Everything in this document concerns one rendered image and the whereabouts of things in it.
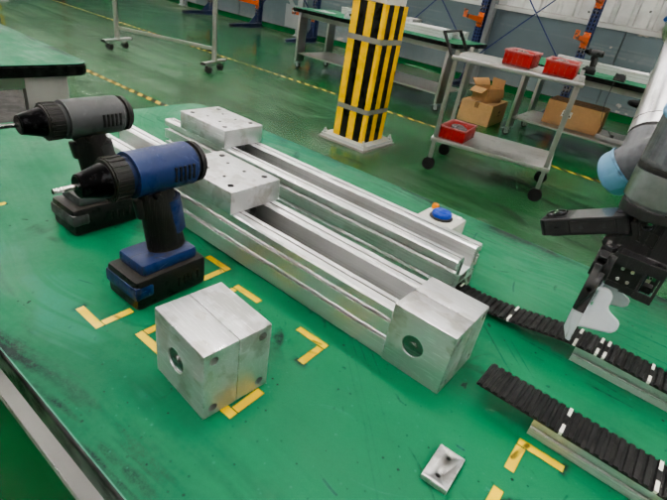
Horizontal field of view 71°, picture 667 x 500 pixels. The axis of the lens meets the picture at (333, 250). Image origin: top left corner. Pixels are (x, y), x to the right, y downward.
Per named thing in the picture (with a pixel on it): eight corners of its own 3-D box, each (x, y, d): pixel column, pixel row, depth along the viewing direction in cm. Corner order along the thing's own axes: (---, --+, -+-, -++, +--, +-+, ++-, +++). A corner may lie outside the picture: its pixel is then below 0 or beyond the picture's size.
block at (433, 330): (475, 350, 69) (496, 300, 65) (436, 394, 61) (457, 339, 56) (424, 320, 74) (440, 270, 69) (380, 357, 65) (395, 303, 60)
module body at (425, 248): (468, 283, 86) (482, 243, 81) (444, 304, 78) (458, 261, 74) (199, 146, 125) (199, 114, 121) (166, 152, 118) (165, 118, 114)
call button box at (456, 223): (459, 245, 98) (467, 218, 95) (437, 260, 91) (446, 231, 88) (426, 229, 102) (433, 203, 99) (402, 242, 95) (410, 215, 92)
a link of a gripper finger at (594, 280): (582, 314, 63) (614, 255, 61) (571, 309, 63) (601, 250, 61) (585, 311, 67) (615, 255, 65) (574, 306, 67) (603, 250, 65)
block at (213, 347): (281, 373, 60) (288, 315, 55) (202, 421, 52) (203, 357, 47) (233, 331, 65) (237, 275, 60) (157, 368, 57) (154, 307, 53)
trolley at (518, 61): (544, 183, 393) (597, 56, 342) (538, 203, 348) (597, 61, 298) (428, 149, 426) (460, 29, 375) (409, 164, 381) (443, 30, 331)
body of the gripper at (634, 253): (645, 311, 60) (696, 229, 54) (578, 281, 64) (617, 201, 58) (654, 289, 66) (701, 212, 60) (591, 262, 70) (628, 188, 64)
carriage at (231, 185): (277, 213, 85) (280, 179, 82) (229, 229, 77) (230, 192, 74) (220, 183, 93) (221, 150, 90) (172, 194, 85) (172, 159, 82)
